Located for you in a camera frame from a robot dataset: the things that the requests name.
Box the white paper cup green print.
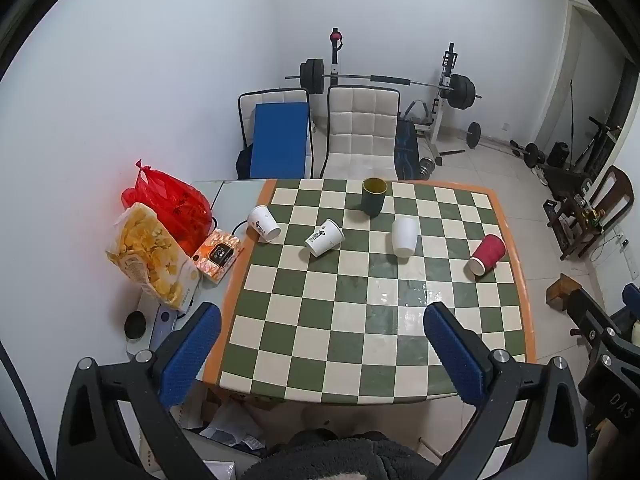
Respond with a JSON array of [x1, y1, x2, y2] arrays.
[[305, 218, 346, 257]]

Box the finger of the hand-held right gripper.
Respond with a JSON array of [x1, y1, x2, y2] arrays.
[[622, 283, 640, 322], [566, 287, 640, 366]]

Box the white padded chair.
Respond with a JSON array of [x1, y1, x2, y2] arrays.
[[237, 88, 316, 180], [320, 86, 402, 181]]

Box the white blue device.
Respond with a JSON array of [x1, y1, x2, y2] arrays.
[[149, 304, 177, 350]]

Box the floor barbell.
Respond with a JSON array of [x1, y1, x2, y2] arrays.
[[464, 121, 547, 167]]

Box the scattered papers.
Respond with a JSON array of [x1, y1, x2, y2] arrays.
[[177, 392, 268, 461]]

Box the brown wooden chair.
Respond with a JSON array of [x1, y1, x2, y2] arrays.
[[543, 165, 635, 261]]

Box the orange tissue box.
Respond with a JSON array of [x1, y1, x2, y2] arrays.
[[192, 228, 244, 286]]

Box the plain white paper cup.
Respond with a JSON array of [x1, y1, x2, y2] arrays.
[[391, 216, 419, 259]]

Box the black bag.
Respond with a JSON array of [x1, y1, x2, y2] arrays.
[[235, 146, 254, 179]]

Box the green checkered table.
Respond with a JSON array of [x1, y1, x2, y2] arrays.
[[202, 178, 537, 404]]

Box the black weight bench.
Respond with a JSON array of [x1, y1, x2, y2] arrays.
[[393, 118, 421, 181]]

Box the blue foam board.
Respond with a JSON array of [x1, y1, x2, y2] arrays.
[[249, 102, 309, 179]]

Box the black cable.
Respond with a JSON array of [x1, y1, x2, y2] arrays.
[[210, 216, 249, 238]]

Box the red paper cup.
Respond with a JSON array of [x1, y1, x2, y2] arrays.
[[468, 234, 507, 276]]

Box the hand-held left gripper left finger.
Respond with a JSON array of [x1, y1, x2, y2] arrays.
[[56, 302, 223, 480]]

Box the brown wooden block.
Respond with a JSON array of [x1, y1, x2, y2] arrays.
[[545, 273, 584, 309]]

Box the white paper cup black print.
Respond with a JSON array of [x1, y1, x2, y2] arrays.
[[247, 204, 282, 242]]

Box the red plastic bag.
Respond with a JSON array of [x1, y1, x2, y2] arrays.
[[121, 159, 213, 256]]

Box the white side table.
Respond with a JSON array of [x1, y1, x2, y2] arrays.
[[125, 180, 273, 361]]

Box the yellow snack bag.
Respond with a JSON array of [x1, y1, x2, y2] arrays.
[[105, 202, 200, 312]]

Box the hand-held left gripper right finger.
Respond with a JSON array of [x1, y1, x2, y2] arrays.
[[422, 301, 587, 480]]

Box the dark green cup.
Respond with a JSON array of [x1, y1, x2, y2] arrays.
[[361, 177, 389, 218]]

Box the black barbell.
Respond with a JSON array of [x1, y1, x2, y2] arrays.
[[285, 58, 483, 111]]

